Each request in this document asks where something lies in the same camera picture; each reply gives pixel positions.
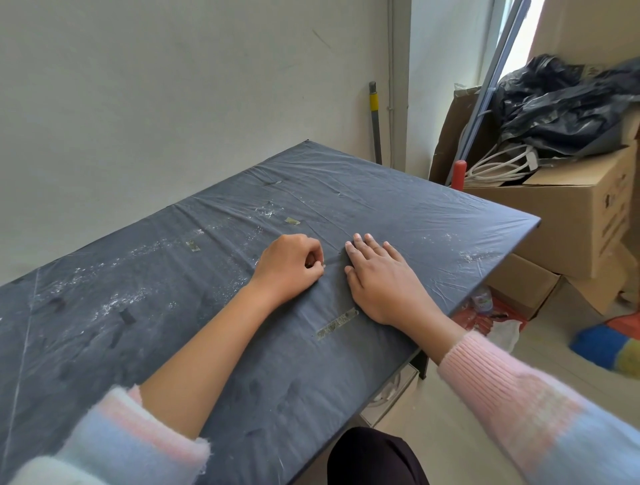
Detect person's left hand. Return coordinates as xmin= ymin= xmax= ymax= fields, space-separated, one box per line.
xmin=249 ymin=233 xmax=327 ymax=308

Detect person's right hand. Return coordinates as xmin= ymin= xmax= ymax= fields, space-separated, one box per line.
xmin=343 ymin=233 xmax=446 ymax=331

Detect person's left forearm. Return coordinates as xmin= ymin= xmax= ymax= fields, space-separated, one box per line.
xmin=9 ymin=280 xmax=276 ymax=485

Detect person's right forearm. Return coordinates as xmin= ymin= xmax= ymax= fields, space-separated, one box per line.
xmin=403 ymin=310 xmax=640 ymax=485

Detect person's black trousers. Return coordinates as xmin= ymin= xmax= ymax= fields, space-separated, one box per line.
xmin=327 ymin=427 xmax=430 ymax=485

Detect red and white package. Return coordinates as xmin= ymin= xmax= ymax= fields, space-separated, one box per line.
xmin=451 ymin=298 xmax=529 ymax=336

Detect clear plastic bottle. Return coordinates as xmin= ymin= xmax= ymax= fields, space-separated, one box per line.
xmin=469 ymin=287 xmax=494 ymax=315

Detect dark grey covered table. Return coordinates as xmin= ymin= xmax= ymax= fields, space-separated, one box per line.
xmin=0 ymin=139 xmax=542 ymax=485

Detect white plastic bag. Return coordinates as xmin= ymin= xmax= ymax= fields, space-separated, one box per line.
xmin=487 ymin=319 xmax=524 ymax=354

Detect grey pole yellow band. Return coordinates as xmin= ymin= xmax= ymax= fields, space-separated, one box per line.
xmin=368 ymin=81 xmax=384 ymax=167

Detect large printed cardboard box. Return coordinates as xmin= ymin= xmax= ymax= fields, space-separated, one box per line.
xmin=462 ymin=141 xmax=640 ymax=280

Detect blue yellow fuzzy item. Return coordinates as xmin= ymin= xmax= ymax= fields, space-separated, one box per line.
xmin=569 ymin=309 xmax=640 ymax=377

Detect crumpled black plastic bag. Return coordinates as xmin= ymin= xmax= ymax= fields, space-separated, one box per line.
xmin=491 ymin=53 xmax=640 ymax=159

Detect tall plain cardboard box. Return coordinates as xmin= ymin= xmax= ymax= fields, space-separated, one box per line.
xmin=529 ymin=0 xmax=640 ymax=69

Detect coil of white cables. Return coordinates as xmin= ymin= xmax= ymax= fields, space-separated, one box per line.
xmin=462 ymin=141 xmax=542 ymax=184

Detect grey wall pipe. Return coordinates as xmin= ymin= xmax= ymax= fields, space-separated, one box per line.
xmin=387 ymin=0 xmax=411 ymax=172

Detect grey metal rail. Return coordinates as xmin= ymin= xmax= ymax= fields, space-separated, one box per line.
xmin=445 ymin=0 xmax=533 ymax=187

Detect bright window pale frame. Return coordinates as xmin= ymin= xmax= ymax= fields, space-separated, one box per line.
xmin=479 ymin=0 xmax=547 ymax=87

